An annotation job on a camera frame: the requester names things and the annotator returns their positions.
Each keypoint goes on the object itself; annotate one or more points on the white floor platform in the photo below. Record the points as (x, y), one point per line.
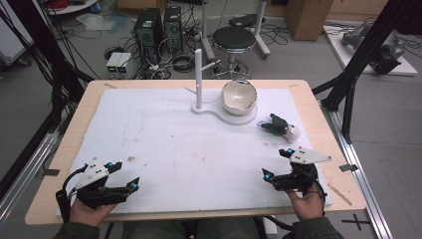
(406, 68)

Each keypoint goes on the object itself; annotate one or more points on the person's right hand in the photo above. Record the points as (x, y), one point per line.
(308, 205)

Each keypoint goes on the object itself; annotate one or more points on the large black computer tower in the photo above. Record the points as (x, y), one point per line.
(147, 31)

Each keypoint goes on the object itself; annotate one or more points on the person's left leg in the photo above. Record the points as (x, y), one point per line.
(156, 230)

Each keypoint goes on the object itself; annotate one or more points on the black round stool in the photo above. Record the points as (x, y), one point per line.
(234, 38)

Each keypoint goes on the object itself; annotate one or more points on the white power supply box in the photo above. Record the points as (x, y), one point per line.
(125, 63)
(112, 63)

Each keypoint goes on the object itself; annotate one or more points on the person's left hand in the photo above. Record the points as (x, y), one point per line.
(88, 215)

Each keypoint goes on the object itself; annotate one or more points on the white ceramic bowl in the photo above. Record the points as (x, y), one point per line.
(239, 99)

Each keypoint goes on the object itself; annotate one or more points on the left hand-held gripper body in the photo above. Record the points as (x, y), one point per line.
(91, 176)

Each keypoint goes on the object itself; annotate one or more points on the aluminium rail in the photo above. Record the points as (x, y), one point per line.
(26, 172)
(361, 186)

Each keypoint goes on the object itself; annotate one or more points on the black metal frame post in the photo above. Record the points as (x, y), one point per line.
(365, 49)

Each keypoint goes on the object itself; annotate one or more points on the grey and black machine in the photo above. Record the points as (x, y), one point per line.
(388, 53)

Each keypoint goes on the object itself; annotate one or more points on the black tape piece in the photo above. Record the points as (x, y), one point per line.
(51, 172)
(348, 167)

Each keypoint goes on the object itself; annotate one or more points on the black flat floor plate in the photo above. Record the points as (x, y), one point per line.
(245, 20)

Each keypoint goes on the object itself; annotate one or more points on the white tree-shaped stand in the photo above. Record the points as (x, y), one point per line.
(198, 66)

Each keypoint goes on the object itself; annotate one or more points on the white metal stand leg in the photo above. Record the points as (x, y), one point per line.
(260, 30)
(206, 33)

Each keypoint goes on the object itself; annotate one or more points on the white foam board mat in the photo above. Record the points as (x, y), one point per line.
(166, 149)

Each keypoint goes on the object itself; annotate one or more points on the white round table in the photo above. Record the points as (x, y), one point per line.
(76, 8)

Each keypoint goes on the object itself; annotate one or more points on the person's leg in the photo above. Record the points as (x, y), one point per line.
(229, 229)
(156, 230)

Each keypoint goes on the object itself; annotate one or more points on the clear plastic sheet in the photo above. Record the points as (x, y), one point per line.
(99, 22)

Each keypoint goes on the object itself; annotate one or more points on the slim black computer tower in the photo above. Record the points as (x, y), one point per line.
(173, 28)

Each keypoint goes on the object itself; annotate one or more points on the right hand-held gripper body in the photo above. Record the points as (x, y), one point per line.
(300, 179)

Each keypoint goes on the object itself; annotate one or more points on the thin wooden stick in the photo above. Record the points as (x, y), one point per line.
(340, 194)

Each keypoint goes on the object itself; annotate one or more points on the person's right leg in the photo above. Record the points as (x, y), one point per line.
(229, 229)

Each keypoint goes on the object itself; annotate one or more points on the brown cardboard box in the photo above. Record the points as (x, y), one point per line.
(308, 18)

